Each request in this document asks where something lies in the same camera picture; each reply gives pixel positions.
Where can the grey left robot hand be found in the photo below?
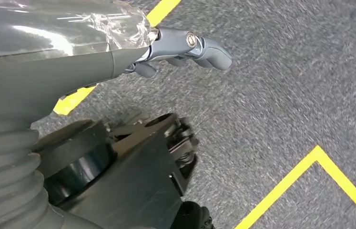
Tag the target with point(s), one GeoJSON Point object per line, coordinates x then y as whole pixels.
{"type": "Point", "coordinates": [38, 69]}

